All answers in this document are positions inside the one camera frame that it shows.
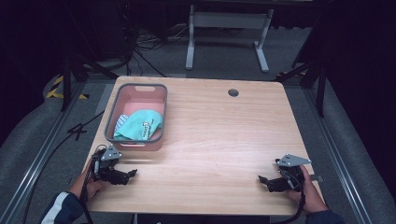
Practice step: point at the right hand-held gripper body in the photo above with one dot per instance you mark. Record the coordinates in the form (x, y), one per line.
(291, 177)

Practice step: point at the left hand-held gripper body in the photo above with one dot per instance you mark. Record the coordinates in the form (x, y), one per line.
(107, 169)

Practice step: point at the person's left hand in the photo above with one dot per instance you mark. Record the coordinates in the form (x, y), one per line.
(93, 186)

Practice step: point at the person's right hand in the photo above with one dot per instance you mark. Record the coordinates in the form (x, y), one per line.
(308, 194)

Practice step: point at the small grey metal tab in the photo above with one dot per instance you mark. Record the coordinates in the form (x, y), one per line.
(317, 178)

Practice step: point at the black tape cross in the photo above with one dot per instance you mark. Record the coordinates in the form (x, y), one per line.
(77, 130)

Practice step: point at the blue striped white cloth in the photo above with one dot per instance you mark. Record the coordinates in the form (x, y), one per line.
(121, 122)

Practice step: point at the teal cloth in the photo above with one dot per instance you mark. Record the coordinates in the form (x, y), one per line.
(140, 124)

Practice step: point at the pink basket with grey rim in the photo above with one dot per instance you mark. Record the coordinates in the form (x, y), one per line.
(137, 95)

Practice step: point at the yellow black hazard tape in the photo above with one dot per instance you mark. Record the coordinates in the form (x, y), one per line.
(56, 90)

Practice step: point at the black metal stand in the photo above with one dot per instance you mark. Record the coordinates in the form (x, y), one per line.
(320, 87)
(66, 81)

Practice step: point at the aluminium floor rail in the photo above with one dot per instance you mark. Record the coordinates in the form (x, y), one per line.
(34, 168)
(339, 161)

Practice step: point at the white metal table frame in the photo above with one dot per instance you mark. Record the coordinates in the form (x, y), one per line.
(229, 20)

